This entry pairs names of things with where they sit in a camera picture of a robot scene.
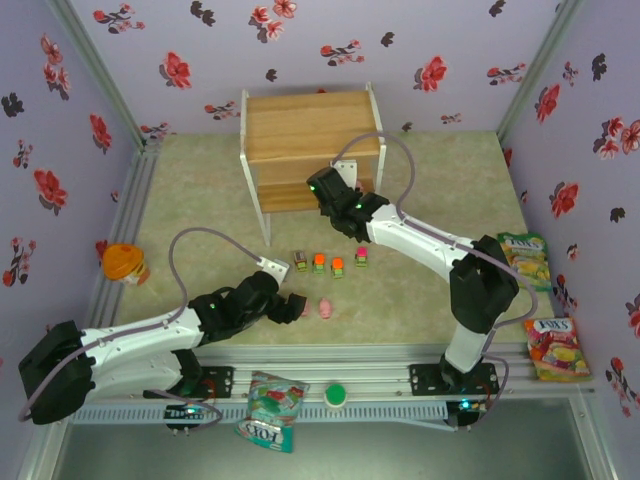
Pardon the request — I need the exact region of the wooden two-tier shelf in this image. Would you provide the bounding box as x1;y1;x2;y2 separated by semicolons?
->
239;82;389;247

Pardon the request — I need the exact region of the green push button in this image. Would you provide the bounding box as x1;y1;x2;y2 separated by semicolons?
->
323;382;348;409

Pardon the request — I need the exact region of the teal Fox's candy bag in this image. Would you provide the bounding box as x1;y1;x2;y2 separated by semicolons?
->
234;370;311;455

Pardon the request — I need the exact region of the small black controller board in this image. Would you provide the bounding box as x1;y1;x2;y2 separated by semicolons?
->
447;398;489;431
164;402;211;432

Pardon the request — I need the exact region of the orange lidded plastic cup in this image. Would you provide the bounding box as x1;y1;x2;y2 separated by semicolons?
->
102;242;151;287

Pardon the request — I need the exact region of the green Fox's candy bag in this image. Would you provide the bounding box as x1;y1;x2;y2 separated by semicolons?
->
497;231;553;293

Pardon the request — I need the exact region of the red Fox's candy bag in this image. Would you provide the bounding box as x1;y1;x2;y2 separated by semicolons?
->
523;317;592;384

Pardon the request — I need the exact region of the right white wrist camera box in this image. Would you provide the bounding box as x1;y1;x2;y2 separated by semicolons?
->
332;159;359;185

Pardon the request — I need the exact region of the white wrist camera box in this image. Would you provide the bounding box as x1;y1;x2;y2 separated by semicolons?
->
332;159;359;185
256;255;290;282

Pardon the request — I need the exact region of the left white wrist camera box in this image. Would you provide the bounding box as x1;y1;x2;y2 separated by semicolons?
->
256;255;290;282

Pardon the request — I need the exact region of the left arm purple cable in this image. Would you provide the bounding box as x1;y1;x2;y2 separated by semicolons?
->
17;227;266;434

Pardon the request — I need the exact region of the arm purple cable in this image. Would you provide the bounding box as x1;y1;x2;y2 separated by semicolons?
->
17;227;266;434
329;132;540;431

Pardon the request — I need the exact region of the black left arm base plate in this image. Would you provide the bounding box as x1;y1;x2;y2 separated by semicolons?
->
143;366;235;400

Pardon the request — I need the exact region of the aluminium base rail bed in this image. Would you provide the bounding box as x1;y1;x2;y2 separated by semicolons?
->
47;344;599;401

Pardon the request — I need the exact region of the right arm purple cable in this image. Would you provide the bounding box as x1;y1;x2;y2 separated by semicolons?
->
329;132;540;431

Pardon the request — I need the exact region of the white slotted cable duct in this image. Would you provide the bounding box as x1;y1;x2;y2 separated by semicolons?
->
67;403;449;426

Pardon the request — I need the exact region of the aluminium side rail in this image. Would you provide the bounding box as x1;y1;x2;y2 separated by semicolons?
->
74;137;164;361

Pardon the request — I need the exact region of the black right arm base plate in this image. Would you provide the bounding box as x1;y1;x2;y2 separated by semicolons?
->
408;363;501;396

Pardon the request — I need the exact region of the aluminium corner post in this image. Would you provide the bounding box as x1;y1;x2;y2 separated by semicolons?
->
47;0;149;146
494;0;586;144

